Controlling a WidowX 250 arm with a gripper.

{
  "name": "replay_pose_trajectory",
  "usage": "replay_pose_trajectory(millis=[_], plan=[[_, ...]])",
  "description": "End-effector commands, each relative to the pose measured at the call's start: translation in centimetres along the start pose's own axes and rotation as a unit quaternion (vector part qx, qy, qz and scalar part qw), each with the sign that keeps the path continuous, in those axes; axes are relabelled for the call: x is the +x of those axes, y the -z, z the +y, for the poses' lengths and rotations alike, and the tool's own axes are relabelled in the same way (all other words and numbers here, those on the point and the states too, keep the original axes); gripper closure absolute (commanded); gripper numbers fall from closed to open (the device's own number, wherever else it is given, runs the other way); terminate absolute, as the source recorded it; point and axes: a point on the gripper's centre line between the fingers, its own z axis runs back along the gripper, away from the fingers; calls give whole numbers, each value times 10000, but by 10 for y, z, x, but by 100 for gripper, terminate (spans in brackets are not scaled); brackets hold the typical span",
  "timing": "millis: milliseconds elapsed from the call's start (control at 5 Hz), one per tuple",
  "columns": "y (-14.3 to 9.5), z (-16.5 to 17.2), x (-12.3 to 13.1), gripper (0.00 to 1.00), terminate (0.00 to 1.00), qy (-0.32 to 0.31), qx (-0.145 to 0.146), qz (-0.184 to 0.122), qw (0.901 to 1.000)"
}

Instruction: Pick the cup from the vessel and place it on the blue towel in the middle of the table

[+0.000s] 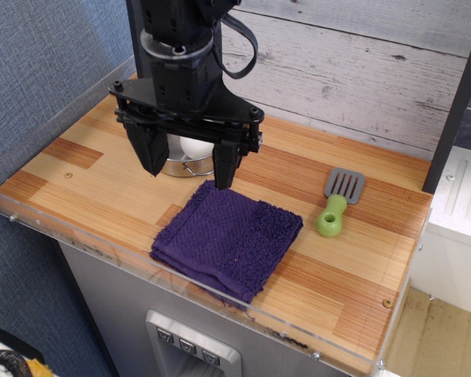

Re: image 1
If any silver dispenser button panel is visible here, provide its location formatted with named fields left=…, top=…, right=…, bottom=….
left=145, top=309, right=243, bottom=376

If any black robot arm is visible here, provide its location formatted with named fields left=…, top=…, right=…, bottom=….
left=109, top=1, right=265, bottom=189

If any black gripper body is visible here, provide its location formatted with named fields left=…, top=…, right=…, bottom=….
left=109, top=53, right=264, bottom=154

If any black right shelf post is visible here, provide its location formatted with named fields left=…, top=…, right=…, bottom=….
left=422, top=51, right=471, bottom=194

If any small steel pot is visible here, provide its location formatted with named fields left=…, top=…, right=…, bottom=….
left=162, top=134, right=214, bottom=178

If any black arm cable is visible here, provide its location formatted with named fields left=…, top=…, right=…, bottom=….
left=212, top=12, right=258, bottom=79

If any white toy sink counter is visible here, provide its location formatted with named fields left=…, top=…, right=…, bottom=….
left=410, top=147, right=471, bottom=312

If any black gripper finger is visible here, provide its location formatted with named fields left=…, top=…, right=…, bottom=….
left=213, top=141, right=242, bottom=190
left=125, top=122, right=170, bottom=176

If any purple folded towel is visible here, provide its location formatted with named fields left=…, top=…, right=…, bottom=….
left=150, top=181, right=303, bottom=303

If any green handled grey spatula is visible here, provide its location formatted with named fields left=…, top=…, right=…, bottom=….
left=316, top=167, right=365, bottom=238

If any white egg-shaped cup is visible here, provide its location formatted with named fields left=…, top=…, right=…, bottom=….
left=179, top=137, right=214, bottom=159

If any black and yellow object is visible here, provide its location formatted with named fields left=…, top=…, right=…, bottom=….
left=0, top=329, right=56, bottom=377

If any grey toy fridge cabinet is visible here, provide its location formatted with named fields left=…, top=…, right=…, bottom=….
left=60, top=243, right=343, bottom=376

